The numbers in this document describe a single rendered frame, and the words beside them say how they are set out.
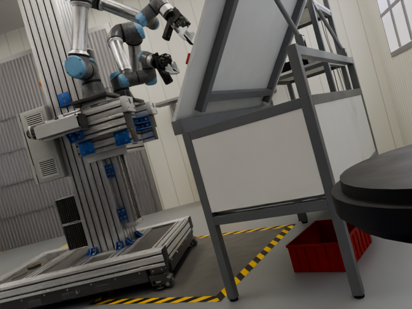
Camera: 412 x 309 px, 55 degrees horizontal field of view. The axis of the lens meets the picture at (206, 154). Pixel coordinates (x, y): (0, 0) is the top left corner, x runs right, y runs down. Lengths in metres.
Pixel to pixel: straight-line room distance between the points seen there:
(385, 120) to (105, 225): 3.82
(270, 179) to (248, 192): 0.12
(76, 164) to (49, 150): 0.19
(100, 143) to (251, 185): 1.09
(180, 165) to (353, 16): 2.88
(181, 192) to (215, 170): 3.67
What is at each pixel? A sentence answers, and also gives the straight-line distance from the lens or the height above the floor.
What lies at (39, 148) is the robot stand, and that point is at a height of 0.98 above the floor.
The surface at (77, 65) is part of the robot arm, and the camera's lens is 2.31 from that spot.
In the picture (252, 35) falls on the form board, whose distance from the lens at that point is 2.20.
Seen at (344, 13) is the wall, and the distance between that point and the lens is 5.47.
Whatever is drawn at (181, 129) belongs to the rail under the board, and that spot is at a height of 0.82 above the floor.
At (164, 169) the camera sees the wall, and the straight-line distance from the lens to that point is 5.41.
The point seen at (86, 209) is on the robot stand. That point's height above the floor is 0.52.
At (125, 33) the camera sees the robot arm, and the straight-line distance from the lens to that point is 2.61.
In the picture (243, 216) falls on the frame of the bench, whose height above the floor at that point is 0.38.
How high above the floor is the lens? 0.73
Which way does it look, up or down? 2 degrees down
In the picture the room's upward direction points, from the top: 16 degrees counter-clockwise
